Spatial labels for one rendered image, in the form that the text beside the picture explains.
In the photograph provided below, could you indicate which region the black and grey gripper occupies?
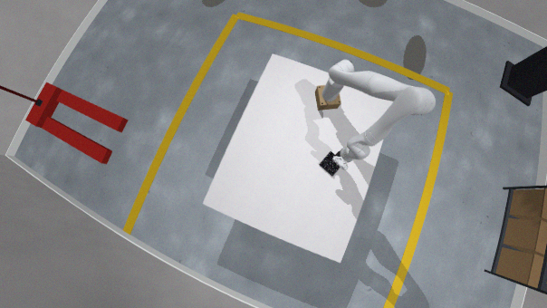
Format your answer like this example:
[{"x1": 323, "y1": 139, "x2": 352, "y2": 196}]
[{"x1": 332, "y1": 148, "x2": 352, "y2": 170}]

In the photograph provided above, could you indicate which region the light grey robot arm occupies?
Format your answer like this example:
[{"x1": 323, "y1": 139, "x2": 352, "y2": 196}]
[{"x1": 321, "y1": 60, "x2": 436, "y2": 159}]

